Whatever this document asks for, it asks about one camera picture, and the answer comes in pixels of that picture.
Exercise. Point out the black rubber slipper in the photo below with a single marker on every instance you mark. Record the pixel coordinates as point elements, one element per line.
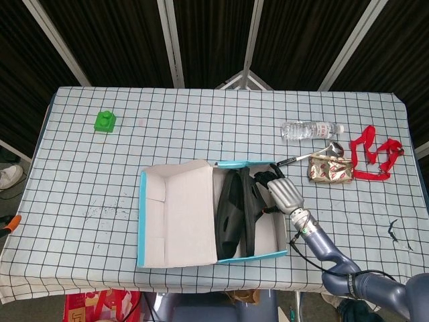
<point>249,201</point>
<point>228,214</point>

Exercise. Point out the white metal stand foot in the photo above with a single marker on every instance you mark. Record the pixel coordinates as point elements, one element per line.
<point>244,78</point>

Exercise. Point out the left black orange-tipped robot hand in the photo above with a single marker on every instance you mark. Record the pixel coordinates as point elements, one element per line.
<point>14,223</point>

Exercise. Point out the green toy building block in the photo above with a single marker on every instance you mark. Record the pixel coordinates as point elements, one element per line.
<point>104,122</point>

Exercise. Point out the brown paper piece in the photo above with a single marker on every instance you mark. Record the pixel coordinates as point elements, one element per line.
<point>244,295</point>

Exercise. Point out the gold foil snack packet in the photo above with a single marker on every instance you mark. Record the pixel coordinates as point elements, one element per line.
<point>330,171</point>

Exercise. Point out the red patterned bag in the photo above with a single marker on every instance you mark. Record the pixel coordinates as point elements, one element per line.
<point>100,305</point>

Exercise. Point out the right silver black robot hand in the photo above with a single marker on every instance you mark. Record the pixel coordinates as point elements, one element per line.
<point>286,196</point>

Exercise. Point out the clear plastic water bottle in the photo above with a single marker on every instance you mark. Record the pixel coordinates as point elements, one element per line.
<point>301,131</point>

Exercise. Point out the white black checked tablecloth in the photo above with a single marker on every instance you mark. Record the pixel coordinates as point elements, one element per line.
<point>201,110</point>

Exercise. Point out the light blue cardboard shoe box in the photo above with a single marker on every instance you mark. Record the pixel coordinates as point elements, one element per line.
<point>187,214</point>

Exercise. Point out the dark white-framed partition screen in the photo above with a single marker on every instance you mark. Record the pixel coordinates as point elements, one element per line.
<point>214,33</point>

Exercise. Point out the white sneaker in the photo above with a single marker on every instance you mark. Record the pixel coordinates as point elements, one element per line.
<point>10,176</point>

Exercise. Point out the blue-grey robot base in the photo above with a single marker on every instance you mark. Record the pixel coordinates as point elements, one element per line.
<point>207,312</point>

